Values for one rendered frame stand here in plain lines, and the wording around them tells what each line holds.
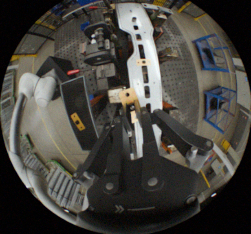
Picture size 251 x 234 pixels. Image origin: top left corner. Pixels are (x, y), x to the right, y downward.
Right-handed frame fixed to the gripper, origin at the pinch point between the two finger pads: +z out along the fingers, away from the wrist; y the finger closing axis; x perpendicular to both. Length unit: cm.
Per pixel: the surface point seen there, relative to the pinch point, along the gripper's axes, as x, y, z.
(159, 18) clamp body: 44, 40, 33
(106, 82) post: 8.0, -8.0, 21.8
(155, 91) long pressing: -5.8, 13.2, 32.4
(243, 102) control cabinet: -263, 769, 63
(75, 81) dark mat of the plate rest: 14.3, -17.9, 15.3
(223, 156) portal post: -318, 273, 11
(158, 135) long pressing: -35.8, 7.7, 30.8
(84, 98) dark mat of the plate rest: 6.4, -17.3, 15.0
